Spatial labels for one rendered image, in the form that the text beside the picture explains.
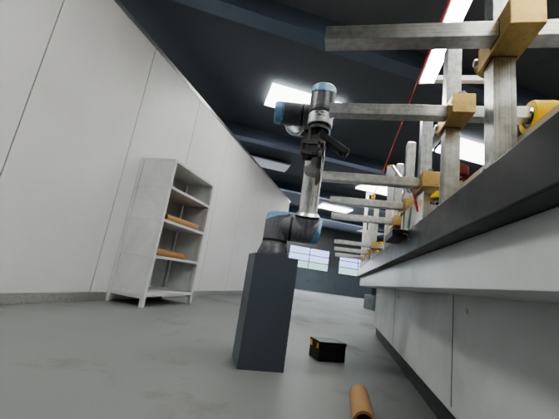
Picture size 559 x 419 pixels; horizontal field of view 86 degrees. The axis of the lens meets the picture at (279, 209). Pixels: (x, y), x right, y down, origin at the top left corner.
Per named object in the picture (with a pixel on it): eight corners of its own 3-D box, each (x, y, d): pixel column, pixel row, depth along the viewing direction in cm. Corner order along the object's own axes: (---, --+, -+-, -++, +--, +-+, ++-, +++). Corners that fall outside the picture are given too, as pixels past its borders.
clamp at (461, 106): (449, 111, 70) (450, 92, 72) (432, 138, 83) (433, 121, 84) (479, 112, 69) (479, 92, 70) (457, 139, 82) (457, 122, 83)
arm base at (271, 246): (259, 253, 170) (262, 235, 172) (254, 253, 188) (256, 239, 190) (292, 258, 174) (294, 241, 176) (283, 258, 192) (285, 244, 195)
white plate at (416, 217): (420, 224, 89) (422, 191, 91) (403, 237, 113) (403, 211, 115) (422, 224, 88) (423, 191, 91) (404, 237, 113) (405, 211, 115)
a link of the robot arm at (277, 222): (264, 239, 192) (268, 213, 195) (290, 244, 190) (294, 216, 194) (260, 236, 177) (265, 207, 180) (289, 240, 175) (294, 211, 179)
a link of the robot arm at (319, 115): (333, 123, 113) (333, 109, 104) (332, 135, 112) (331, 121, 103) (309, 122, 115) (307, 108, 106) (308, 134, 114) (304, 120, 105)
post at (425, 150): (416, 252, 95) (422, 114, 105) (413, 253, 98) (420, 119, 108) (427, 253, 94) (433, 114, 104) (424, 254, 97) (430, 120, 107)
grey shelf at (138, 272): (104, 300, 304) (141, 157, 337) (160, 298, 388) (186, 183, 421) (140, 308, 291) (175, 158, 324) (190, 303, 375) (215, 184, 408)
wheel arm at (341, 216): (330, 219, 149) (331, 210, 149) (330, 220, 152) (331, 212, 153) (425, 229, 139) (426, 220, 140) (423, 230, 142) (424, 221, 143)
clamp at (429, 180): (422, 185, 92) (422, 170, 93) (412, 198, 105) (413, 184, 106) (442, 187, 91) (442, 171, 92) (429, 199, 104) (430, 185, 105)
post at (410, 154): (400, 252, 119) (408, 140, 129) (398, 253, 122) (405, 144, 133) (410, 253, 118) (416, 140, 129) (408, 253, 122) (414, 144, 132)
